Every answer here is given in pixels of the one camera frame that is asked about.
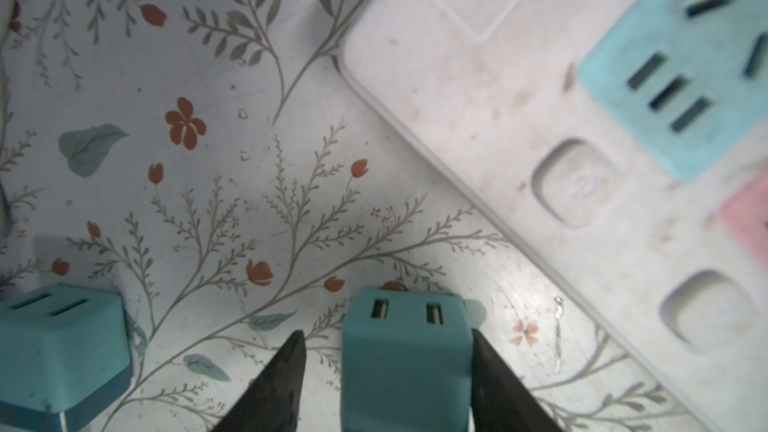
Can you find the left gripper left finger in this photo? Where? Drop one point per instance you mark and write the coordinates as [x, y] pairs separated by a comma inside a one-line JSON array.
[[272, 401]]

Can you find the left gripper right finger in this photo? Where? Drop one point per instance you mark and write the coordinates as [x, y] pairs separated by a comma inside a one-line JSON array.
[[499, 400]]

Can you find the teal charger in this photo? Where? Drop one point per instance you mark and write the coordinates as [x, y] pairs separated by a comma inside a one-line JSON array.
[[65, 357], [405, 362]]

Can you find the teal charger beside blue cube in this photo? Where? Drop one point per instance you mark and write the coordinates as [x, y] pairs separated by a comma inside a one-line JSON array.
[[65, 357]]

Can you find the floral table mat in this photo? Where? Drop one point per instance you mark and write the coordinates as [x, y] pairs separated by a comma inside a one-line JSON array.
[[205, 159]]

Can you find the white multicolour power strip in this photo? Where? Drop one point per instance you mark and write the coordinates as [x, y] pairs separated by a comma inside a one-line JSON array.
[[621, 145]]

